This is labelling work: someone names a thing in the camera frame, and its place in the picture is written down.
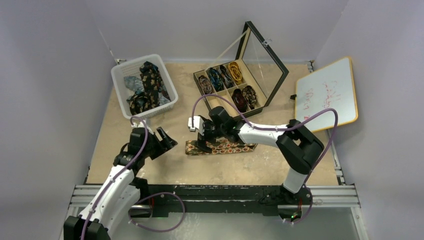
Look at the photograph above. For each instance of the black tie organizer box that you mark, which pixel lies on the black tie organizer box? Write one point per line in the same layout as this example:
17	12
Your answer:
245	78

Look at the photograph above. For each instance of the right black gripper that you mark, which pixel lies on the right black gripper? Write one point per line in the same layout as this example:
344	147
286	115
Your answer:
208	133

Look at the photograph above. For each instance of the rolled blue tie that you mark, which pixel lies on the rolled blue tie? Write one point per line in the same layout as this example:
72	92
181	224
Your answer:
215	79

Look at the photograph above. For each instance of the paisley orange green tie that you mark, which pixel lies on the paisley orange green tie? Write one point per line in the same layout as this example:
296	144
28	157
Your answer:
220	147

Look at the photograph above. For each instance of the rolled brown patterned tie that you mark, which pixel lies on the rolled brown patterned tie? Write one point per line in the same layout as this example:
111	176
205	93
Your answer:
205	84

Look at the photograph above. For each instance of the grey blue tie in basket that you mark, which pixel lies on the grey blue tie in basket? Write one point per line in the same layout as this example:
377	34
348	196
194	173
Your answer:
134	84

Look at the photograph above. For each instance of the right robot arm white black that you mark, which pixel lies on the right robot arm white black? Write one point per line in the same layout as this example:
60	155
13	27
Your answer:
299	146

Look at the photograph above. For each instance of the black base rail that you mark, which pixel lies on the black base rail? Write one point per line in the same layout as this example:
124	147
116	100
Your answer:
164	203

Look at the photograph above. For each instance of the white plastic basket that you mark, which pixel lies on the white plastic basket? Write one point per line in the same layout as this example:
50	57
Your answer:
131	68

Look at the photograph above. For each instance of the rolled yellow tie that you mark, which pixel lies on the rolled yellow tie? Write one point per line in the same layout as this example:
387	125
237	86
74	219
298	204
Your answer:
235	72

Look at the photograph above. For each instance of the aluminium frame rail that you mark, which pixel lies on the aluminium frame rail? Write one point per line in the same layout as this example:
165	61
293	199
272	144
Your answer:
331	195

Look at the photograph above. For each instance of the rolled dark grey tie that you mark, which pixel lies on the rolled dark grey tie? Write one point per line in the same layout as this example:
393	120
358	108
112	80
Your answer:
227	79

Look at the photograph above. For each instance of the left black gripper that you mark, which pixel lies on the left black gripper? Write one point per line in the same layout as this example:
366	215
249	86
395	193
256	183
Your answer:
166	144

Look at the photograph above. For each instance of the rolled dark red tie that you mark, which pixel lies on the rolled dark red tie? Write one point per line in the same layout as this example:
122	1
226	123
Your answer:
239	100

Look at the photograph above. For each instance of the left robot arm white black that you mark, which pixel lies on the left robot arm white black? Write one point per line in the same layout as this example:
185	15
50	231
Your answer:
122	188

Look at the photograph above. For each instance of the black floral tie in basket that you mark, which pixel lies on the black floral tie in basket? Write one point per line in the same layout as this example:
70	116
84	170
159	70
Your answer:
155	93

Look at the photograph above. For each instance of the rolled brown dotted tie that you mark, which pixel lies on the rolled brown dotted tie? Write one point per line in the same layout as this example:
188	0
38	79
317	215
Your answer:
250	96

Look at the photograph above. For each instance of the yellow framed whiteboard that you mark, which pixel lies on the yellow framed whiteboard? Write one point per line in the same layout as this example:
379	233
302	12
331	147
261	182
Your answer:
331	86

